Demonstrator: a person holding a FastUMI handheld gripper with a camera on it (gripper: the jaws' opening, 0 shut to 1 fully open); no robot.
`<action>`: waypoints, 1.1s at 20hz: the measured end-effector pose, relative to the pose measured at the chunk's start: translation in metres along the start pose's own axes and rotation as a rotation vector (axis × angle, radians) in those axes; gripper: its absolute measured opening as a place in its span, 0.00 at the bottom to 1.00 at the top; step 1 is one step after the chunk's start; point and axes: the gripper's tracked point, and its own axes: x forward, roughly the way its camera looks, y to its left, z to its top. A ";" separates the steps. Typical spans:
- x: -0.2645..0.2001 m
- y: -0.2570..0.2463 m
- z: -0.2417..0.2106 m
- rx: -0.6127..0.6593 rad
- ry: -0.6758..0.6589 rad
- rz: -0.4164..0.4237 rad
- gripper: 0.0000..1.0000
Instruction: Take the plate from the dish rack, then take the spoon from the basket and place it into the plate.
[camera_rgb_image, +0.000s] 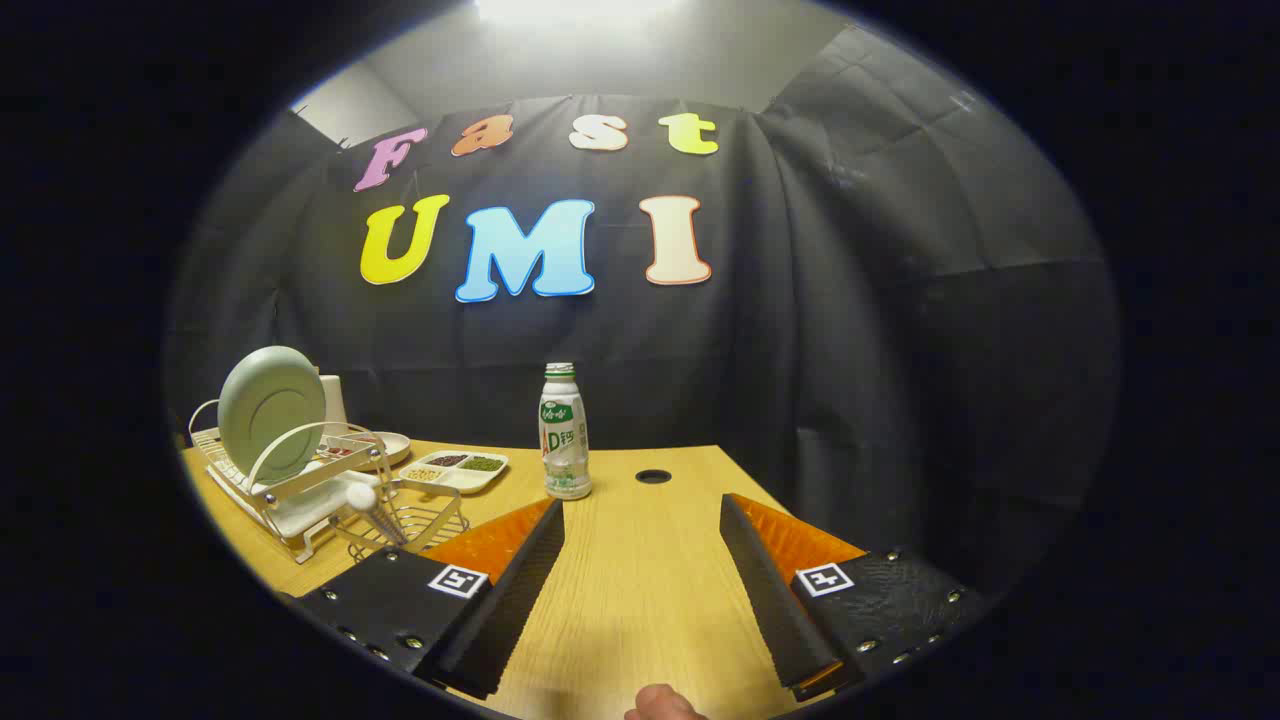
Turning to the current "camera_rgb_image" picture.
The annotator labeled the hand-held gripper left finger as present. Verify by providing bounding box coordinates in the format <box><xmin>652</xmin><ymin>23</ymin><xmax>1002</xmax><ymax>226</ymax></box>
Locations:
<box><xmin>285</xmin><ymin>497</ymin><xmax>567</xmax><ymax>701</ymax></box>

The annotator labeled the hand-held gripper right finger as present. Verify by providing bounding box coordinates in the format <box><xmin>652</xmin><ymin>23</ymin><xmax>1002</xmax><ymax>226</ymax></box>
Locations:
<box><xmin>718</xmin><ymin>492</ymin><xmax>991</xmax><ymax>703</ymax></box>

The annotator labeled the metal wire basket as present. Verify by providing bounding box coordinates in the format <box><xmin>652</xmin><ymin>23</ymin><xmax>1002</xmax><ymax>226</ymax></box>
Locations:
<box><xmin>330</xmin><ymin>490</ymin><xmax>471</xmax><ymax>561</ymax></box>

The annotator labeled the spoon with blue checkered handle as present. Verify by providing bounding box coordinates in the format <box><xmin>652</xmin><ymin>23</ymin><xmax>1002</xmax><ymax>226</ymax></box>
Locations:
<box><xmin>345</xmin><ymin>481</ymin><xmax>406</xmax><ymax>551</ymax></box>

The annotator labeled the white wire dish rack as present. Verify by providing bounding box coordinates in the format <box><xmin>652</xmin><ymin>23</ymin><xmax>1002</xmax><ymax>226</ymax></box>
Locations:
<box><xmin>188</xmin><ymin>398</ymin><xmax>401</xmax><ymax>564</ymax></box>

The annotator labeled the pale green plate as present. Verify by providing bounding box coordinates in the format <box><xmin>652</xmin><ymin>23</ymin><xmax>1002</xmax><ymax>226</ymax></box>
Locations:
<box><xmin>217</xmin><ymin>346</ymin><xmax>327</xmax><ymax>486</ymax></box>

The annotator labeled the beige plate with cookies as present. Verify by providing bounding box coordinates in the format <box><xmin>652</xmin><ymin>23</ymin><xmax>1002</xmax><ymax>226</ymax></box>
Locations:
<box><xmin>345</xmin><ymin>431</ymin><xmax>412</xmax><ymax>471</ymax></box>

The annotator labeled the white divided tray with beans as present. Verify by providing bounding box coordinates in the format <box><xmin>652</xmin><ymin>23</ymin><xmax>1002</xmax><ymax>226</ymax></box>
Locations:
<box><xmin>399</xmin><ymin>450</ymin><xmax>509</xmax><ymax>495</ymax></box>

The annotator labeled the white drink bottle green label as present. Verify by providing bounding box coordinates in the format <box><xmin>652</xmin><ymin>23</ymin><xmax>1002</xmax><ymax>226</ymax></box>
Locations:
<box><xmin>539</xmin><ymin>362</ymin><xmax>592</xmax><ymax>501</ymax></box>

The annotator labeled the black backdrop cloth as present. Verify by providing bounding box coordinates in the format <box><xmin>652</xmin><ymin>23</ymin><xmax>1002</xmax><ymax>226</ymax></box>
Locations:
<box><xmin>165</xmin><ymin>25</ymin><xmax>1121</xmax><ymax>601</ymax></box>

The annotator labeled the white toaster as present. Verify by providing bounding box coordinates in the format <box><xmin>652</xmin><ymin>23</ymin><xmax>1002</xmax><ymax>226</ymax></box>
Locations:
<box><xmin>318</xmin><ymin>374</ymin><xmax>349</xmax><ymax>436</ymax></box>

